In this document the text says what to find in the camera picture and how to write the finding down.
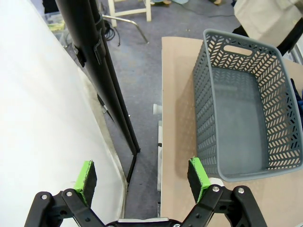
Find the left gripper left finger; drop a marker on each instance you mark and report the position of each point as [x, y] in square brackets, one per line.
[87, 179]

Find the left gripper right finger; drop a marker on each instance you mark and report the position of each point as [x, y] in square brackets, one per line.
[197, 175]

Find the grey plastic lattice basket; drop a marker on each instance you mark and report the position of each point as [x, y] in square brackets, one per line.
[236, 118]

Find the white backdrop panel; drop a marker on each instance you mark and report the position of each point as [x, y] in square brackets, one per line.
[35, 106]

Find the navy blue garment pile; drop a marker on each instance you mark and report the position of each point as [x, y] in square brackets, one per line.
[297, 94]

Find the clear box with green contents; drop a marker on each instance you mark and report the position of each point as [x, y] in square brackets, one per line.
[55, 26]

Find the bent chrome tube leg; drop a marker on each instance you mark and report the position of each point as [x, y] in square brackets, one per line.
[139, 28]

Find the person in beige coat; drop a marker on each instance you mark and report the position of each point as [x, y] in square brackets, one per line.
[260, 19]

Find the white wooden stool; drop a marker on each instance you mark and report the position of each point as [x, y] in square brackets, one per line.
[148, 9]

